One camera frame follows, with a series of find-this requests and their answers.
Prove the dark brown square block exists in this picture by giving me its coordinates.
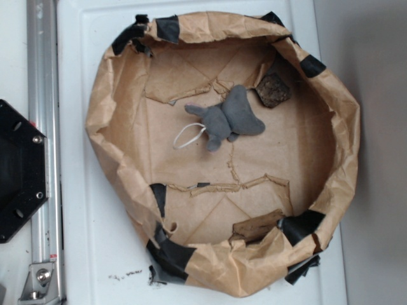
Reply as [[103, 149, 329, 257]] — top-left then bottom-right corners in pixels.
[[255, 73, 291, 108]]

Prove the metal corner bracket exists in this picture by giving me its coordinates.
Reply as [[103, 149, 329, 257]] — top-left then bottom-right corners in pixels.
[[18, 262, 60, 304]]

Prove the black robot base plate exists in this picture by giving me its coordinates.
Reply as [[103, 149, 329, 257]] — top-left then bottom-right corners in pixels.
[[0, 100, 48, 244]]

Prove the brown paper bag tray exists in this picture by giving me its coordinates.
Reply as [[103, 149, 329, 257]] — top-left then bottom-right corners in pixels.
[[86, 11, 360, 297]]

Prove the aluminum extrusion rail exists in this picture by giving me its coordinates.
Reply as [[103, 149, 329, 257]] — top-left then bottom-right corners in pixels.
[[27, 1, 66, 304]]

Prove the gray plush elephant toy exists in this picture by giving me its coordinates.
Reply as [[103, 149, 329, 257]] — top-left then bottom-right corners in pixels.
[[184, 85, 265, 153]]

